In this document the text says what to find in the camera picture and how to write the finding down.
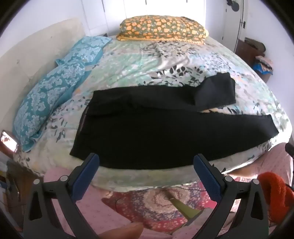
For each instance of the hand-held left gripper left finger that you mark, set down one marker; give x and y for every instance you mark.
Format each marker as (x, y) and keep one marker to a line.
(86, 177)

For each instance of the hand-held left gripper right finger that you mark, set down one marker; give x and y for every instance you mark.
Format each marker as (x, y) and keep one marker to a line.
(206, 178)

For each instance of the black pants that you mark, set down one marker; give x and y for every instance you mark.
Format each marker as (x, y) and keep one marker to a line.
(137, 128)

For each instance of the person's right forearm red sleeve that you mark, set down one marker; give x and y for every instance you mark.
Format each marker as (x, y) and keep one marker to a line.
(275, 190)

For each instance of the person's left hand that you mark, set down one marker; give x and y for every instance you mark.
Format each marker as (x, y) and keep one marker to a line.
(124, 232)

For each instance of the pink dotted bed cover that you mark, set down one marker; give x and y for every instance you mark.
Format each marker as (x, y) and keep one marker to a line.
(96, 213)

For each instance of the colourful patterned cloth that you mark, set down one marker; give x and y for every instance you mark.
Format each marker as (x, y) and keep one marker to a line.
(149, 202)

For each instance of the wooden bedside table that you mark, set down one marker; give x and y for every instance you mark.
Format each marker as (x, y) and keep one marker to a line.
(13, 183)

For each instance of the smartphone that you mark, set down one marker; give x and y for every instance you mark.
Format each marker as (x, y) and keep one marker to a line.
(9, 140)

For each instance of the blue floral pillow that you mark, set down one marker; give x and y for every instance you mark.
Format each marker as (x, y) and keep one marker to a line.
(85, 49)
(46, 98)

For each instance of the pile of clothes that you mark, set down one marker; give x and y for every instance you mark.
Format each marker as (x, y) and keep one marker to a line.
(264, 64)

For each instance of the wooden cabinet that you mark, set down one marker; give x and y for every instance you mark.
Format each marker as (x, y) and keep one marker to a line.
(247, 51)

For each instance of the floral bed sheet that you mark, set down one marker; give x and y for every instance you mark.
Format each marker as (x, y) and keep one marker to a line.
(142, 62)

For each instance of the cream headboard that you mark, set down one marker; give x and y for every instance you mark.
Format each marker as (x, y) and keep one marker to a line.
(34, 46)

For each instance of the orange floral pillow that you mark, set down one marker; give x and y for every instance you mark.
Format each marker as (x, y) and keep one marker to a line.
(160, 27)

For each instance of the black wall fixture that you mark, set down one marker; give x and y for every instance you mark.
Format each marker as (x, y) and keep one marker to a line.
(234, 5)

